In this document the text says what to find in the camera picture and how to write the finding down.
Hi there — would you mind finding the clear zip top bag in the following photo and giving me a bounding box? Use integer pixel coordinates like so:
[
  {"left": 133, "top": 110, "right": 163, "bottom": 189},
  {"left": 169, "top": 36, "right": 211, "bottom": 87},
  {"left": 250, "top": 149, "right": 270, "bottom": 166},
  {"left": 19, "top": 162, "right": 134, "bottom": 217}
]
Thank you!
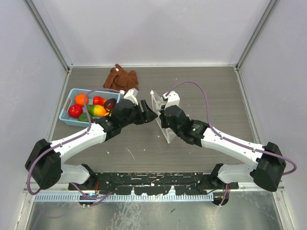
[{"left": 150, "top": 90, "right": 176, "bottom": 144}]

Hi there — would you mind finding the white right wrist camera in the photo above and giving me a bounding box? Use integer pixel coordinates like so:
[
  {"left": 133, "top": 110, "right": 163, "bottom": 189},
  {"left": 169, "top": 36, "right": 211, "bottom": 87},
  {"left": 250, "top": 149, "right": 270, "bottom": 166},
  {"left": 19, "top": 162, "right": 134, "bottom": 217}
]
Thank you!
[{"left": 162, "top": 91, "right": 180, "bottom": 109}]

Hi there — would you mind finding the aluminium frame post right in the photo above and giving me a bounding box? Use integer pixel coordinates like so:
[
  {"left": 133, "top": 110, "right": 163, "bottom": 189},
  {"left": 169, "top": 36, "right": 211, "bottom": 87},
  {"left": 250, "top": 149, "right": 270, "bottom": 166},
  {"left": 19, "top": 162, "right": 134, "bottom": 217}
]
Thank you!
[{"left": 235, "top": 0, "right": 279, "bottom": 71}]

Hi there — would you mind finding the green yellow mango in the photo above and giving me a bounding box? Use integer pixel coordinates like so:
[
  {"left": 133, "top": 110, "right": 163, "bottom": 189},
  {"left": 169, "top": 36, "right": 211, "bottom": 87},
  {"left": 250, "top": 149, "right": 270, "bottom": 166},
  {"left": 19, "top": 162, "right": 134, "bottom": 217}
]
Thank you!
[{"left": 87, "top": 104, "right": 106, "bottom": 117}]

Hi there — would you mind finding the orange tangerine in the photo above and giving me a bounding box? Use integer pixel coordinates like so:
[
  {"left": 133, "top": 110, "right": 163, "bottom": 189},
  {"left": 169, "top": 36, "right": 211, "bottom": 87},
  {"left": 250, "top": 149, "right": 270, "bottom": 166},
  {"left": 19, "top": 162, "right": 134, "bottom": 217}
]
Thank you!
[{"left": 75, "top": 94, "right": 89, "bottom": 107}]

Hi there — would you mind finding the dark red apple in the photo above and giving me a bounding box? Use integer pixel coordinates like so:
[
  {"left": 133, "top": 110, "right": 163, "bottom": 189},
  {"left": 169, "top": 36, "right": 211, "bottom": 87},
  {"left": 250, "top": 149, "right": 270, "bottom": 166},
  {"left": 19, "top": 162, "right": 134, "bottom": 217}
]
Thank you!
[{"left": 104, "top": 98, "right": 117, "bottom": 110}]

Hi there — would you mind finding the slotted cable duct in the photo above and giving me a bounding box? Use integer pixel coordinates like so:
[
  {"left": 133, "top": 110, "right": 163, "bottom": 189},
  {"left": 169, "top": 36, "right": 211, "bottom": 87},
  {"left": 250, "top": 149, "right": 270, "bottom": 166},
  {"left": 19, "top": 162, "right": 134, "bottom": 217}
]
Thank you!
[{"left": 34, "top": 192, "right": 214, "bottom": 202}]

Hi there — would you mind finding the aluminium frame post left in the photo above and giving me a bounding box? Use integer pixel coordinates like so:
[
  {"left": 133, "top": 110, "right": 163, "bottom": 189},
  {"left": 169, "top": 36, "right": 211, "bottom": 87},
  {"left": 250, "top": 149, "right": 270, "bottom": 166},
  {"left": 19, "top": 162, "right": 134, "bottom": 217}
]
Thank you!
[{"left": 24, "top": 0, "right": 73, "bottom": 72}]

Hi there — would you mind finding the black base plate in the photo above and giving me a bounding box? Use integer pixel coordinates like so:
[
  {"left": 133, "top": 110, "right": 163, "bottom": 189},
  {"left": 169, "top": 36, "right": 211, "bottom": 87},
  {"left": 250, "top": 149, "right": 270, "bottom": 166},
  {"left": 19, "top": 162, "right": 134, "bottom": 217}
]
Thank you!
[{"left": 77, "top": 172, "right": 226, "bottom": 196}]

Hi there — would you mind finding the light blue plastic basket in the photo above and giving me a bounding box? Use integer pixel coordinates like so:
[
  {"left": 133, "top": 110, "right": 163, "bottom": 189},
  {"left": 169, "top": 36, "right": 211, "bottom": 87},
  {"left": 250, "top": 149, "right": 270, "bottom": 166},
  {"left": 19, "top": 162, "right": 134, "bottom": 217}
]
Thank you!
[{"left": 59, "top": 88, "right": 121, "bottom": 128}]

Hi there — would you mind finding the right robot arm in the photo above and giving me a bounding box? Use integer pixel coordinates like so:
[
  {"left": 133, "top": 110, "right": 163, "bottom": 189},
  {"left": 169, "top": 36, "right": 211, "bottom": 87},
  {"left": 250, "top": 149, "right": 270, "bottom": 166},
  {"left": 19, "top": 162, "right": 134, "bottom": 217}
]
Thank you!
[{"left": 159, "top": 105, "right": 286, "bottom": 192}]

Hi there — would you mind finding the red bell pepper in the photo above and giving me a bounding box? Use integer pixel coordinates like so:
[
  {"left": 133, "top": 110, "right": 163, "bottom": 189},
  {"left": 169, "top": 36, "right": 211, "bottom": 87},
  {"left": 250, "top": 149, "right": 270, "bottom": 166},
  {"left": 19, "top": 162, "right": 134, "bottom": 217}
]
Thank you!
[{"left": 93, "top": 96, "right": 106, "bottom": 106}]

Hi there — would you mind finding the brown cloth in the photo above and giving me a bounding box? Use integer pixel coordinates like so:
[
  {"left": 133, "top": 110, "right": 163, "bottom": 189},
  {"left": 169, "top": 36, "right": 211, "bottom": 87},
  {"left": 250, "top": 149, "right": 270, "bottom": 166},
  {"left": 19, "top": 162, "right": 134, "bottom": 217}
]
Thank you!
[{"left": 103, "top": 64, "right": 139, "bottom": 91}]

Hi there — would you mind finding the purple cable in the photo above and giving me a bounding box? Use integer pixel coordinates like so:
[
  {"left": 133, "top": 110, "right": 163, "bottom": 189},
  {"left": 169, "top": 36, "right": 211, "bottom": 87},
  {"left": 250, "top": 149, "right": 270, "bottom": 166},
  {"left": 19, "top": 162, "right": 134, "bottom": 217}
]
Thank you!
[
  {"left": 165, "top": 80, "right": 297, "bottom": 207},
  {"left": 26, "top": 87, "right": 123, "bottom": 207}
]

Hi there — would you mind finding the aluminium frame post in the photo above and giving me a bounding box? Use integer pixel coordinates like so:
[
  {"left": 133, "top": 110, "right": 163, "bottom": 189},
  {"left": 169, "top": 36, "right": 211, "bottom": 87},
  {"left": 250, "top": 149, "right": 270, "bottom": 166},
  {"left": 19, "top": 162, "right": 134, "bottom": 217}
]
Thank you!
[
  {"left": 235, "top": 0, "right": 279, "bottom": 71},
  {"left": 24, "top": 0, "right": 73, "bottom": 72}
]

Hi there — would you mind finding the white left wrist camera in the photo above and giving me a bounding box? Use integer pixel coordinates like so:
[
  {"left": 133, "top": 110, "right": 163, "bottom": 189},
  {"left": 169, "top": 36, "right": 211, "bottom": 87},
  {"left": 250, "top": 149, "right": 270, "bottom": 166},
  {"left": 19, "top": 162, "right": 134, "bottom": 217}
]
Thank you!
[{"left": 119, "top": 88, "right": 139, "bottom": 105}]

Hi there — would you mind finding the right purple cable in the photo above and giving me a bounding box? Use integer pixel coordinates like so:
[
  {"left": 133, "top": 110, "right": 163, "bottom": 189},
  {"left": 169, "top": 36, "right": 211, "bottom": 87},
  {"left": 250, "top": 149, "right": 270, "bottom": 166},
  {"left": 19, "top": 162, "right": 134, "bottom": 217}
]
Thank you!
[{"left": 165, "top": 80, "right": 297, "bottom": 207}]

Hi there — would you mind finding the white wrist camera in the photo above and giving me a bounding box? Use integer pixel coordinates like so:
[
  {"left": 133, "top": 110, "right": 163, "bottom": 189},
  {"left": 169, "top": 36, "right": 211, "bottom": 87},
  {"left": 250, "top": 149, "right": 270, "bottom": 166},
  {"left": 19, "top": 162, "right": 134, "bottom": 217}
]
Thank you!
[
  {"left": 119, "top": 88, "right": 139, "bottom": 105},
  {"left": 162, "top": 91, "right": 180, "bottom": 109}
]

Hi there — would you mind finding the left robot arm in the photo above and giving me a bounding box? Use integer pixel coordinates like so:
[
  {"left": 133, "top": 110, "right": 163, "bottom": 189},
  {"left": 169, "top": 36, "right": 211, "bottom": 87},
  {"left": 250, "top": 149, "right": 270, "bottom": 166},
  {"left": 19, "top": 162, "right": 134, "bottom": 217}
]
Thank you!
[{"left": 25, "top": 99, "right": 158, "bottom": 190}]

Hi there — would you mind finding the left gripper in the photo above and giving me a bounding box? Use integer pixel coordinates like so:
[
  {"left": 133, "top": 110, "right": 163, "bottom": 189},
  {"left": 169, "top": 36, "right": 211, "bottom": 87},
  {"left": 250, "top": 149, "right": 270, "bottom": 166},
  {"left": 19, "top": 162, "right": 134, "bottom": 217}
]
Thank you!
[{"left": 120, "top": 100, "right": 157, "bottom": 128}]

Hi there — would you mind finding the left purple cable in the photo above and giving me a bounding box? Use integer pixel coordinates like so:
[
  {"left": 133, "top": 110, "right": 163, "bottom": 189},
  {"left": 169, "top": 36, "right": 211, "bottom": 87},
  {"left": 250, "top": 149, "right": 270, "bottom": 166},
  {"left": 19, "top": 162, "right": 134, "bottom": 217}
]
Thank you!
[{"left": 26, "top": 87, "right": 123, "bottom": 207}]

